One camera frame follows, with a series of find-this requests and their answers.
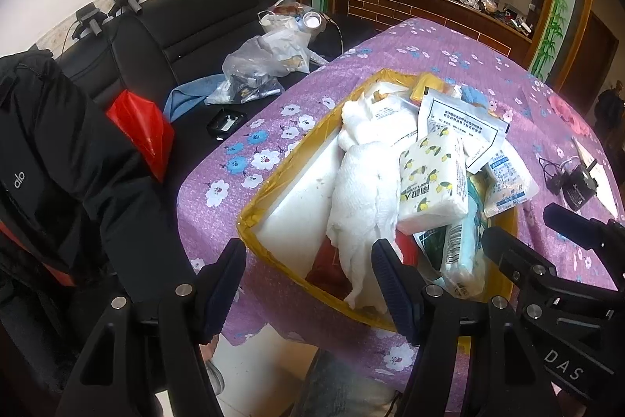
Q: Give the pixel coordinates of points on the white notebook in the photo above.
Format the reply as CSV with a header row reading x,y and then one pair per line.
x,y
605,187

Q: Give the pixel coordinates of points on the white plastic bag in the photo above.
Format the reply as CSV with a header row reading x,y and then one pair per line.
x,y
283,19

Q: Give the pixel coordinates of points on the dark red bag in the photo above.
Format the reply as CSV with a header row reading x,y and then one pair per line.
x,y
327,270

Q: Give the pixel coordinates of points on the white packet with dark border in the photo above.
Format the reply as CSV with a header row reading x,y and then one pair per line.
x,y
464,124

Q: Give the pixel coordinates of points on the black jacket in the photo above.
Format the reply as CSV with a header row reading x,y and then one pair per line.
x,y
58,143

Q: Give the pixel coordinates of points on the red plastic bag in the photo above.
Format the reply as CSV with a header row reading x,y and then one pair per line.
x,y
141,129

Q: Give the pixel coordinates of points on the blue towel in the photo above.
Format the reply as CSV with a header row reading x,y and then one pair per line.
x,y
471,97

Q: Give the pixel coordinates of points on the brown door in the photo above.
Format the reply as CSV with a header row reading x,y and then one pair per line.
x,y
598,50

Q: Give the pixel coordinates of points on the black rectangular tray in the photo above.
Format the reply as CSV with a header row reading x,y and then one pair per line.
x,y
224,124

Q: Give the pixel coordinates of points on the blue cloth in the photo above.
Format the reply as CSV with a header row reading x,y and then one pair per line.
x,y
190,92

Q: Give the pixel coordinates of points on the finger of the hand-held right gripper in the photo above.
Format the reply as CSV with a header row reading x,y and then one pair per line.
x,y
581,231
512,256

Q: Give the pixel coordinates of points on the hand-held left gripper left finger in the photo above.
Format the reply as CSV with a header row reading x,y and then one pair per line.
x,y
224,285

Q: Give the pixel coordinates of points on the white towel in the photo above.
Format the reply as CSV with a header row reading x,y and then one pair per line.
x,y
361,202

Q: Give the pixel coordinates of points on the purple floral tablecloth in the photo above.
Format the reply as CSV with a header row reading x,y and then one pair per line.
x,y
312,104

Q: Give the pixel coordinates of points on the pink cloth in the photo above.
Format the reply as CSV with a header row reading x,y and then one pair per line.
x,y
566,109

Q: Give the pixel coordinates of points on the clear plastic bag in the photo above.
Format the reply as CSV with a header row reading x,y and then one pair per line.
x,y
263,55

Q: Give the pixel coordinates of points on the white blue printed packet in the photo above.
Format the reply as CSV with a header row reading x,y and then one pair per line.
x,y
508,182

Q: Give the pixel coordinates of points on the yellow cardboard box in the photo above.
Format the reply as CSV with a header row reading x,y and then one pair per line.
x,y
293,202

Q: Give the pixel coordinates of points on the lemon print tissue pack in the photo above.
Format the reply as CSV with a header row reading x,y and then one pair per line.
x,y
429,182

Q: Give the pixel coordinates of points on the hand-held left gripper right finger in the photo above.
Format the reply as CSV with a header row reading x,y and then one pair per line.
x,y
390,290

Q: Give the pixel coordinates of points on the black electric motor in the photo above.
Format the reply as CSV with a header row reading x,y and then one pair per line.
x,y
578,194

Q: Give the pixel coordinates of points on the teal tissue pack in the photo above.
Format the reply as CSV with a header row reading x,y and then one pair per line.
x,y
464,260

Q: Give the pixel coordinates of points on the black leather sofa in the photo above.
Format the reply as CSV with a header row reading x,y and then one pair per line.
x,y
195,26

